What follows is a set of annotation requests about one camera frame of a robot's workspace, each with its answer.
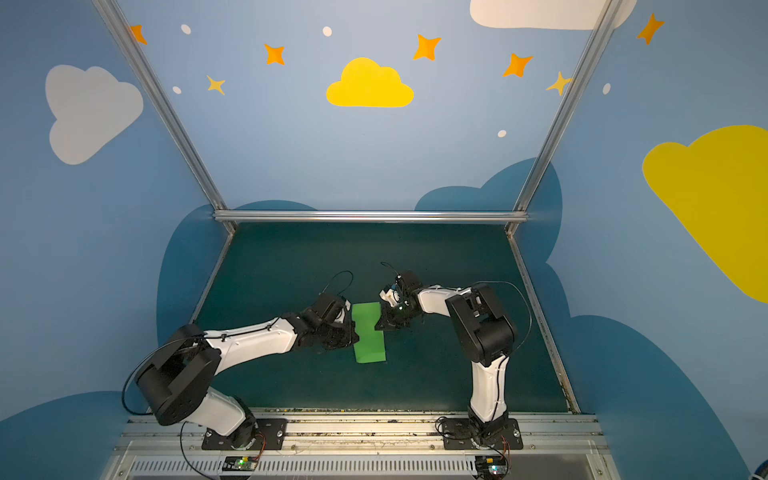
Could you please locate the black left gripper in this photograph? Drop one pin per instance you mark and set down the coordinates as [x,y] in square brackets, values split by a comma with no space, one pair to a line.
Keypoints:
[346,334]

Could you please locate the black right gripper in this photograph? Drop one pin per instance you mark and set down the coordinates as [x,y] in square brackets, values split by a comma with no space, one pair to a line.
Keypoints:
[390,318]

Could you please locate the green square paper sheet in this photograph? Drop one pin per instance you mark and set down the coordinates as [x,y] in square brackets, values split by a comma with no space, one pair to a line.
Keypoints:
[370,348]

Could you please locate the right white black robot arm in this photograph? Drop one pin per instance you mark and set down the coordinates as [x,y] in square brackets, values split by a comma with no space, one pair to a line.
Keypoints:
[486,336]

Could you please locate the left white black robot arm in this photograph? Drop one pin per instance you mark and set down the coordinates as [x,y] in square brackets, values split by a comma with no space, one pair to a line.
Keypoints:
[176,380]

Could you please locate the left green circuit board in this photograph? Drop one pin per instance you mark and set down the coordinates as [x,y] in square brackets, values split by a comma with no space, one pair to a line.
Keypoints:
[240,463]

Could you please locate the green circuit board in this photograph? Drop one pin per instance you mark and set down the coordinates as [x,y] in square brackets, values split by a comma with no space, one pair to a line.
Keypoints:
[491,468]
[240,463]

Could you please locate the right green circuit board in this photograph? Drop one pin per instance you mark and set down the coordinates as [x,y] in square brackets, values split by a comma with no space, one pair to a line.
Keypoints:
[491,468]

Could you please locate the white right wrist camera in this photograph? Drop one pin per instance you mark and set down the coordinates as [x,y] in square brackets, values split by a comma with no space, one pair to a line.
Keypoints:
[391,297]

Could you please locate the aluminium back frame rail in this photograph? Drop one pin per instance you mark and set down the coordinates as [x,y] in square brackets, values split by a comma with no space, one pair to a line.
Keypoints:
[421,217]

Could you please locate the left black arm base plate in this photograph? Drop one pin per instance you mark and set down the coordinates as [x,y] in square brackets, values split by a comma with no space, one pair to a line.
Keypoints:
[251,435]

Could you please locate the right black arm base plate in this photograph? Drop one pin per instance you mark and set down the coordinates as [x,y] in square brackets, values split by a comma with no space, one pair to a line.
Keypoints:
[465,434]

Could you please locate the aluminium left floor rail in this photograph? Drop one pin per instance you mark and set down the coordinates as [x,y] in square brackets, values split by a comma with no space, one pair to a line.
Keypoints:
[187,271]

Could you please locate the aluminium floor rail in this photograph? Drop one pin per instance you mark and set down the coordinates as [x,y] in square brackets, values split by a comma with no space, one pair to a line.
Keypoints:
[544,329]
[187,271]

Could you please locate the aluminium right floor rail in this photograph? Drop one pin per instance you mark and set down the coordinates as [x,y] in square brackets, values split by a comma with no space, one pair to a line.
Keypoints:
[544,329]

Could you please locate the aluminium right frame post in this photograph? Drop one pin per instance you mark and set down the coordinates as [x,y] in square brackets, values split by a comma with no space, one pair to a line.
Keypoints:
[607,22]

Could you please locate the aluminium frame post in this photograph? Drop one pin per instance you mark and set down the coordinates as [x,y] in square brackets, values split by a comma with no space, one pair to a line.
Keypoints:
[114,19]
[607,22]

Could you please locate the aluminium left frame post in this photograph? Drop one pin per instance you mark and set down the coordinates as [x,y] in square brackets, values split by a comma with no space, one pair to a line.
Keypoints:
[114,19]

